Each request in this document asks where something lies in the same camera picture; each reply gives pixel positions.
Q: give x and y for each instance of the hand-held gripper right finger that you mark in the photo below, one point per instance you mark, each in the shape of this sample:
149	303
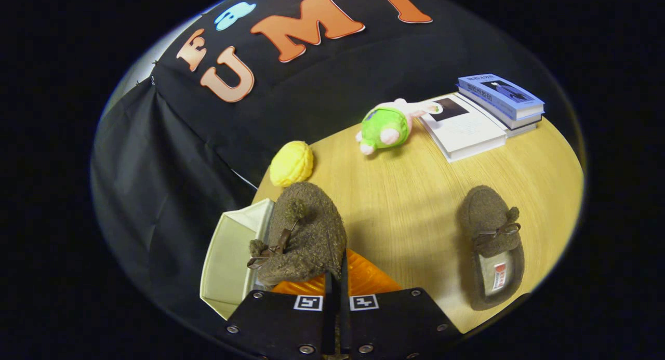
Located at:
345	323

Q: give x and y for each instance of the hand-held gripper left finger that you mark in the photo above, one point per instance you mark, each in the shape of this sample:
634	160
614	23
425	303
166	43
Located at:
328	323

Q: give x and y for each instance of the brown fuzzy slipper shoe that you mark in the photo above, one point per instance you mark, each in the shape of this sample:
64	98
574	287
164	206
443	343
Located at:
491	220
311	230

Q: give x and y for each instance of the yellow plush ball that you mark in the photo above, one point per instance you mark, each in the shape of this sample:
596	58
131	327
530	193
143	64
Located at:
292	163

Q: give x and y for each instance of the green and pink plush toy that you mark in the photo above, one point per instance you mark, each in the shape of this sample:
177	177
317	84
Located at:
387	129

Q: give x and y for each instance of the white book with dark photo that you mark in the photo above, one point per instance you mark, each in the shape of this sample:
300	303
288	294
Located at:
467	131

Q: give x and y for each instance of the white cover book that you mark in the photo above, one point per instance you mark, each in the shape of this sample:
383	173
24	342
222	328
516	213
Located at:
522	130

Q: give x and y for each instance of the blue cover book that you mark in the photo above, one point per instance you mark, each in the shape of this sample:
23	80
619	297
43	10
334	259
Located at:
499	92

